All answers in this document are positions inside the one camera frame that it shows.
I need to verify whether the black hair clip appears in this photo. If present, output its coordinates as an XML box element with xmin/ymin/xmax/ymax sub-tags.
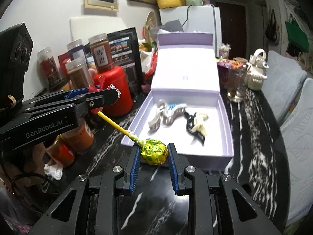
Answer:
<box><xmin>184</xmin><ymin>112</ymin><xmax>206</xmax><ymax>146</ymax></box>

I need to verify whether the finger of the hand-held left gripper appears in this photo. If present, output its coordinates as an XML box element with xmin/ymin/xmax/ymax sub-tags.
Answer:
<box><xmin>34</xmin><ymin>87</ymin><xmax>101</xmax><ymax>104</ymax></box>
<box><xmin>23</xmin><ymin>88</ymin><xmax>121</xmax><ymax>118</ymax></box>

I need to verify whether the red label jar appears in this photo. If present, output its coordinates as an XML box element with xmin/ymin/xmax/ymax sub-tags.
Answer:
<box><xmin>46</xmin><ymin>142</ymin><xmax>75</xmax><ymax>168</ymax></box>

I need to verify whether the black printed pouch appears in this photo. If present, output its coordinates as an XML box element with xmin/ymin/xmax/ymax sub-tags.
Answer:
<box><xmin>107</xmin><ymin>27</ymin><xmax>144</xmax><ymax>99</ymax></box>

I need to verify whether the yellow lollipop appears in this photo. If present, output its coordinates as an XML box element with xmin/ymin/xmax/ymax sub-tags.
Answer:
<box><xmin>97</xmin><ymin>111</ymin><xmax>169</xmax><ymax>166</ymax></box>

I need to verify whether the white ceramic teapot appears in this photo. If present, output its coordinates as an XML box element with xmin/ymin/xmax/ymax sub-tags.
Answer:
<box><xmin>247</xmin><ymin>49</ymin><xmax>269</xmax><ymax>91</ymax></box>

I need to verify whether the white fridge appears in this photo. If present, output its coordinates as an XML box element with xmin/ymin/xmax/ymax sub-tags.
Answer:
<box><xmin>159</xmin><ymin>5</ymin><xmax>222</xmax><ymax>54</ymax></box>

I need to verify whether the black power cable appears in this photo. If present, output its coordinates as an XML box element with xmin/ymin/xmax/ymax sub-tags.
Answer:
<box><xmin>181</xmin><ymin>5</ymin><xmax>192</xmax><ymax>28</ymax></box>

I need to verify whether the white label jar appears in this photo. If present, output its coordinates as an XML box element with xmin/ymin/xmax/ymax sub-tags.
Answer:
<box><xmin>67</xmin><ymin>39</ymin><xmax>86</xmax><ymax>61</ymax></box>

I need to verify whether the cream hair claw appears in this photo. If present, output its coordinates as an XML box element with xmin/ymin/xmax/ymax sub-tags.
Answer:
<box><xmin>192</xmin><ymin>113</ymin><xmax>210</xmax><ymax>136</ymax></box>

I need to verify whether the red plastic canister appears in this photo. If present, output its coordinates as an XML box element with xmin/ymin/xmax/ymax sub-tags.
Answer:
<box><xmin>93</xmin><ymin>66</ymin><xmax>134</xmax><ymax>118</ymax></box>

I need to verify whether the purple candy bag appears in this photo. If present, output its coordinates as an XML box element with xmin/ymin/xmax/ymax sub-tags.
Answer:
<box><xmin>216</xmin><ymin>59</ymin><xmax>244</xmax><ymax>89</ymax></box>

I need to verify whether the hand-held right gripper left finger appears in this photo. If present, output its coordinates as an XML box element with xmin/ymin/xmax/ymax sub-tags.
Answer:
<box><xmin>31</xmin><ymin>147</ymin><xmax>142</xmax><ymax>235</ymax></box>

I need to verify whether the green tote bag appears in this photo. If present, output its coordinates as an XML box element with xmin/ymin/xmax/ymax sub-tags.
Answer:
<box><xmin>285</xmin><ymin>21</ymin><xmax>309</xmax><ymax>52</ymax></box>

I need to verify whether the round woven mat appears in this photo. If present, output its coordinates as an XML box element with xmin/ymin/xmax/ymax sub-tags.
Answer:
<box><xmin>143</xmin><ymin>11</ymin><xmax>160</xmax><ymax>45</ymax></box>

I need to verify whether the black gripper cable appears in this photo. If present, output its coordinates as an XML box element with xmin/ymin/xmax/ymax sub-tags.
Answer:
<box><xmin>2</xmin><ymin>152</ymin><xmax>59</xmax><ymax>197</ymax></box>

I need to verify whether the jar of red berries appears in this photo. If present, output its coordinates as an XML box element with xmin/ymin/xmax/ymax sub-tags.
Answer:
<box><xmin>37</xmin><ymin>47</ymin><xmax>60</xmax><ymax>89</ymax></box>

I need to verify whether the small brown powder jar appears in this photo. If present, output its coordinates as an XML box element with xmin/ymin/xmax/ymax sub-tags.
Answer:
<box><xmin>65</xmin><ymin>57</ymin><xmax>95</xmax><ymax>90</ymax></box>

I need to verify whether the orange sauce jar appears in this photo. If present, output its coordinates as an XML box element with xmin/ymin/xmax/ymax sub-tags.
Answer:
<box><xmin>60</xmin><ymin>122</ymin><xmax>95</xmax><ymax>153</ymax></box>

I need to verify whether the grey paper bag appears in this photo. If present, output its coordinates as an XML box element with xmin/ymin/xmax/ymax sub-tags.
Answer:
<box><xmin>150</xmin><ymin>20</ymin><xmax>184</xmax><ymax>34</ymax></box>

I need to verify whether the purple gift box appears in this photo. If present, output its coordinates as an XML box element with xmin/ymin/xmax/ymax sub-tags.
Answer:
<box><xmin>121</xmin><ymin>31</ymin><xmax>234</xmax><ymax>170</ymax></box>

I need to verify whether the person's left forearm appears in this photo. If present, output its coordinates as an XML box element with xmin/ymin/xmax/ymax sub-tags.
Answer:
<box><xmin>0</xmin><ymin>166</ymin><xmax>15</xmax><ymax>201</ymax></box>

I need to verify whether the clear glass cup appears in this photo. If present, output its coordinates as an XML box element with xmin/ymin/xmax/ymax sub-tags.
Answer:
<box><xmin>226</xmin><ymin>67</ymin><xmax>247</xmax><ymax>102</ymax></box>

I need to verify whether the white crumpled tissue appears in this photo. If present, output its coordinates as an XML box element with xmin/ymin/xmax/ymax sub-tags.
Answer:
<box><xmin>44</xmin><ymin>163</ymin><xmax>64</xmax><ymax>180</ymax></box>

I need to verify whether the white hair claw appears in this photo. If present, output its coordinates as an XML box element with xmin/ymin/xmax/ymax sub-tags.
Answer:
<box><xmin>148</xmin><ymin>99</ymin><xmax>168</xmax><ymax>131</ymax></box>

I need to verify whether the red snack bag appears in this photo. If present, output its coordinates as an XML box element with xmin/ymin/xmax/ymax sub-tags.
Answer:
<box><xmin>58</xmin><ymin>52</ymin><xmax>72</xmax><ymax>74</ymax></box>

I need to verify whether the pile of snack packets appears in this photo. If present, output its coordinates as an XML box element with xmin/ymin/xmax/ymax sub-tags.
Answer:
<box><xmin>138</xmin><ymin>42</ymin><xmax>159</xmax><ymax>79</ymax></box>

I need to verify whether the dark wooden door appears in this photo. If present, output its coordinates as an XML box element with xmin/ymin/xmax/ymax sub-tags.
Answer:
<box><xmin>215</xmin><ymin>1</ymin><xmax>246</xmax><ymax>59</ymax></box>

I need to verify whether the wrapped plastic cup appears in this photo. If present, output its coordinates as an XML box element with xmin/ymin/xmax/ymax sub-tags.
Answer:
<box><xmin>218</xmin><ymin>43</ymin><xmax>232</xmax><ymax>59</ymax></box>

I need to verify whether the person's left hand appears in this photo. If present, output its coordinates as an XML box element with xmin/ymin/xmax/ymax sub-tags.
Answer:
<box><xmin>15</xmin><ymin>141</ymin><xmax>53</xmax><ymax>177</ymax></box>

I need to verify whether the grey leaf pattern cushion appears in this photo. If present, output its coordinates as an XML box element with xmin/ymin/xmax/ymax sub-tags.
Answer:
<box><xmin>280</xmin><ymin>77</ymin><xmax>313</xmax><ymax>226</ymax></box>
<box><xmin>262</xmin><ymin>50</ymin><xmax>308</xmax><ymax>125</ymax></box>

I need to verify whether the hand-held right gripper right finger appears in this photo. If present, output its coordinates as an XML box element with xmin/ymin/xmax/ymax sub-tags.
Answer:
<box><xmin>167</xmin><ymin>142</ymin><xmax>282</xmax><ymax>235</ymax></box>

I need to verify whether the brown label spice jar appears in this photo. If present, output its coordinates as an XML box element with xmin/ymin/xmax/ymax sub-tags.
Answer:
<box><xmin>88</xmin><ymin>33</ymin><xmax>115</xmax><ymax>74</ymax></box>

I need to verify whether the black handbag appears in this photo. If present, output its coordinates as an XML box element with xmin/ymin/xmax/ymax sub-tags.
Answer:
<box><xmin>265</xmin><ymin>10</ymin><xmax>279</xmax><ymax>42</ymax></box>

